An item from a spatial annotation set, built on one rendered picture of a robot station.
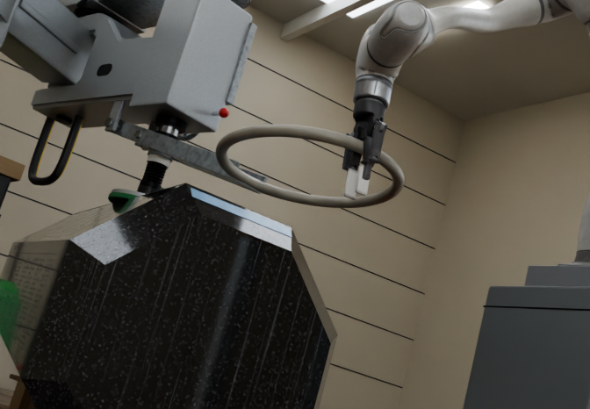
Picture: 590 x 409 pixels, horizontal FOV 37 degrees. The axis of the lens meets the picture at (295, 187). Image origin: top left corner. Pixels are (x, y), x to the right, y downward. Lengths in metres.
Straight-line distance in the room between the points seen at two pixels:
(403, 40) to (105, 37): 1.43
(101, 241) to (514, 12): 1.18
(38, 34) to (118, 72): 0.30
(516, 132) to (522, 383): 7.12
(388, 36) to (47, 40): 1.45
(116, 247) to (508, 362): 1.00
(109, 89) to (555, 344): 1.62
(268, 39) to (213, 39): 5.90
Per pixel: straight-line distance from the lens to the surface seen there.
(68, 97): 3.17
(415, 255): 9.36
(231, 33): 2.85
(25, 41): 3.04
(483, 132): 9.66
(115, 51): 3.06
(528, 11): 2.38
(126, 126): 2.86
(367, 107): 2.09
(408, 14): 1.98
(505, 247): 8.74
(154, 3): 3.17
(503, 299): 2.37
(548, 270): 2.39
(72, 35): 3.21
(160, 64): 2.78
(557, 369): 2.19
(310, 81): 8.84
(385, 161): 2.11
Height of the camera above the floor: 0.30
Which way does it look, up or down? 15 degrees up
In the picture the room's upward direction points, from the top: 16 degrees clockwise
